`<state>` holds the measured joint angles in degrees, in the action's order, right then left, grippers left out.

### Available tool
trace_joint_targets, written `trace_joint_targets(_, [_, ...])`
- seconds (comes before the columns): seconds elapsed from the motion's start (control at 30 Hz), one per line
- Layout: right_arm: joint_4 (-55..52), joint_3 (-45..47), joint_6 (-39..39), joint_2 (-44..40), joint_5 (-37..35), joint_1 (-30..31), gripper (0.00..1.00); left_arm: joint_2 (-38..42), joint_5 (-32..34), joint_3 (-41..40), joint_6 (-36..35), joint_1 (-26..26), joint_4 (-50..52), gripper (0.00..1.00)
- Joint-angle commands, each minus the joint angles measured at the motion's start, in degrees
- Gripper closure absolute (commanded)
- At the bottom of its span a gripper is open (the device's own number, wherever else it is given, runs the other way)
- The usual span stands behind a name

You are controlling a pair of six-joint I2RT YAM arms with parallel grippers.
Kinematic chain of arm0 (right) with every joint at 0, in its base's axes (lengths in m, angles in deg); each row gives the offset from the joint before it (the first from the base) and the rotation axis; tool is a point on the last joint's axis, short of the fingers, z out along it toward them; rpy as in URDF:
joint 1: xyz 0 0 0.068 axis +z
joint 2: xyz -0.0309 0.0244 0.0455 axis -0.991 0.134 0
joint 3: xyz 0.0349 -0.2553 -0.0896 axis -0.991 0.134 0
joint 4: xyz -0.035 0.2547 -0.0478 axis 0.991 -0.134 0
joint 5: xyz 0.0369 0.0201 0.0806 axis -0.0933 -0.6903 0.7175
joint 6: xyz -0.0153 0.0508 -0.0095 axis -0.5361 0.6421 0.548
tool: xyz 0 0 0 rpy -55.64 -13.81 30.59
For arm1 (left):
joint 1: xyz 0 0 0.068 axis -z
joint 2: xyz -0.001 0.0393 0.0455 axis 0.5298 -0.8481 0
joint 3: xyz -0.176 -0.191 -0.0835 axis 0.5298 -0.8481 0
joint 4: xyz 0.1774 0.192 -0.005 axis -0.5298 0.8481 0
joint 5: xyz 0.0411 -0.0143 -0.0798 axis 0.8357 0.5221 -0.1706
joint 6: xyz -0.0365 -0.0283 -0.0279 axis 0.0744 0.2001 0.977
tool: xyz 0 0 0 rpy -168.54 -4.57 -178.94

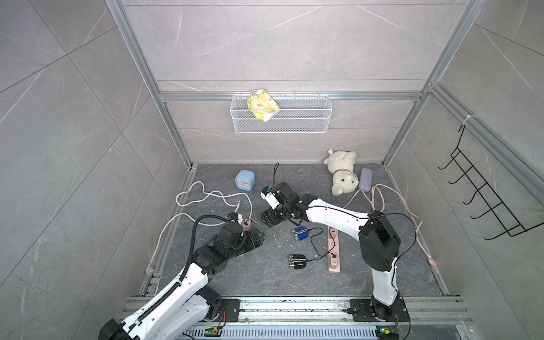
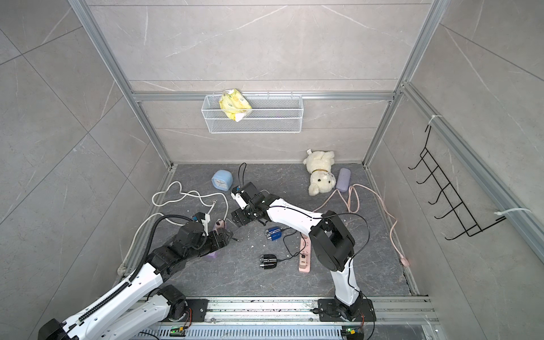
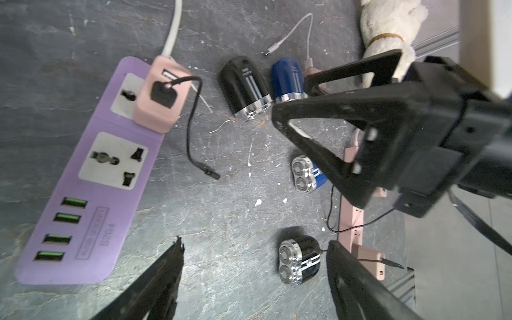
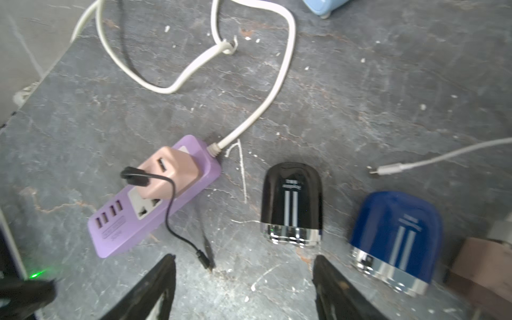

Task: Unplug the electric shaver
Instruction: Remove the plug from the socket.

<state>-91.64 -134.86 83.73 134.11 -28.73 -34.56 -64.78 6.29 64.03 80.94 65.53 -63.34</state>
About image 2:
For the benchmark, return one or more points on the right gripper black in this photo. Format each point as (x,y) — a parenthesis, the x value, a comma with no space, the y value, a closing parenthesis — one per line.
(239,217)

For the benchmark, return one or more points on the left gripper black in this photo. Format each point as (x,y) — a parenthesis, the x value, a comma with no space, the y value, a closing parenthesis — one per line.
(215,239)

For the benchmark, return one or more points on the pink charger plug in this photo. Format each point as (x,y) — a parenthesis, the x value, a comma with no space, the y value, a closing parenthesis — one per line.
(219,226)

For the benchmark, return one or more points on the black shaver power plug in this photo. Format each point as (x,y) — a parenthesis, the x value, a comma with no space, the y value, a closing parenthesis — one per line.
(268,261)

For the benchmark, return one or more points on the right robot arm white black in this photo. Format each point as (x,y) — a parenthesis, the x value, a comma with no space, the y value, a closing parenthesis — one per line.
(332,243)

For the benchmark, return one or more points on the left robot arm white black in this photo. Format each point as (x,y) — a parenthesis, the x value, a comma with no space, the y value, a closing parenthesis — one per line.
(144,297)

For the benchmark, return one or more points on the light blue alarm clock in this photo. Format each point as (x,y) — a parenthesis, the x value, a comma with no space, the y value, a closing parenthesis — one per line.
(222,180)

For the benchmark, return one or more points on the pink power strip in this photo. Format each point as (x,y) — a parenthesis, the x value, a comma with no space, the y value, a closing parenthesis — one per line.
(304,255)

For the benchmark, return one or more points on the cream teddy bear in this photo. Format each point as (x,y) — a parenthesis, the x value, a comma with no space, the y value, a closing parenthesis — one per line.
(319,165)

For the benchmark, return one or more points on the lavender oval case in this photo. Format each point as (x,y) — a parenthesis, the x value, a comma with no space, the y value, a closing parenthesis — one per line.
(343,180)

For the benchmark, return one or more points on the yellow wet wipes pack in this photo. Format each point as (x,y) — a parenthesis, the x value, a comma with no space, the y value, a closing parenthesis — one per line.
(234,105)

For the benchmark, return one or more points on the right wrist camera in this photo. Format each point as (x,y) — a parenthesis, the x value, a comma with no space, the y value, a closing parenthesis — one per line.
(240,196)

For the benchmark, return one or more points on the white wire mesh basket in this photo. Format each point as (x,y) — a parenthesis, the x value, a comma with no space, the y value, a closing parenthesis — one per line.
(266,114)

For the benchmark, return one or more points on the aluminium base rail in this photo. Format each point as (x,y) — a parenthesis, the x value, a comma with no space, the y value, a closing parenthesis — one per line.
(304,310)

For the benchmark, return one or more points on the black wall hook rack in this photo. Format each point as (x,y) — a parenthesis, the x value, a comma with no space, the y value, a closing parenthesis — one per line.
(449,194)

